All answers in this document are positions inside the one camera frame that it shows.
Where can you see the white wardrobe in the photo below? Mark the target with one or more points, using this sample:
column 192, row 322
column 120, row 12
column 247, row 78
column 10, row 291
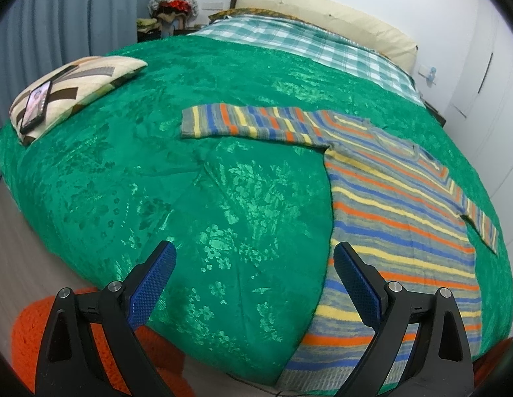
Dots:
column 488, row 82

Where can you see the dark nightstand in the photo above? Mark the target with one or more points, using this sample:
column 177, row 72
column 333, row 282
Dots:
column 436, row 113

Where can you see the striped knit t-shirt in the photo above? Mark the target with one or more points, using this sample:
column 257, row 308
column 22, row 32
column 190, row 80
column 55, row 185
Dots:
column 397, row 223

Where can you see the yellow patterned dark cloth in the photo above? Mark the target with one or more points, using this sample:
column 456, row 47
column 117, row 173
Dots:
column 248, row 12

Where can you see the grey-blue curtain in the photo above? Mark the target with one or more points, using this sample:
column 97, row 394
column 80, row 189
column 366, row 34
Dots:
column 66, row 16

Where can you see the pile of clothes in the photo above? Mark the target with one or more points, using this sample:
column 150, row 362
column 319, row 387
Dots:
column 173, row 6

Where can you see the orange rug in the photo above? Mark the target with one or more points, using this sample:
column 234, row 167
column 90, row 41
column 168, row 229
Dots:
column 29, row 331

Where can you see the cream pillow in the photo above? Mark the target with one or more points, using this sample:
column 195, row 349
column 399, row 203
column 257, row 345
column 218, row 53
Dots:
column 343, row 18

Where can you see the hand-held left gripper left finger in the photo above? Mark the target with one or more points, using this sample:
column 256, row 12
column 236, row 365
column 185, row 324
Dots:
column 151, row 285

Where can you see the green floral blanket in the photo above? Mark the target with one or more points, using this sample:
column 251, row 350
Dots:
column 223, row 198

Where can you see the blue wall holder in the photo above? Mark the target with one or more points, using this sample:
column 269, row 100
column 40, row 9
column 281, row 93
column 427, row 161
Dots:
column 429, row 74

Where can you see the geometric patterned cushion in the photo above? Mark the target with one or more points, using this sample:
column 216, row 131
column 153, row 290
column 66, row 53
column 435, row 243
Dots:
column 91, row 78

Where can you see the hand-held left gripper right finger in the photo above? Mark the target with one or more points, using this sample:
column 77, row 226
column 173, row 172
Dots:
column 359, row 285

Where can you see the green checkered bed sheet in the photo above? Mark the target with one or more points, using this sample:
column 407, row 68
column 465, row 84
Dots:
column 314, row 45

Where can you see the black smartphone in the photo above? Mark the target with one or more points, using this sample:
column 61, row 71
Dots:
column 36, row 105

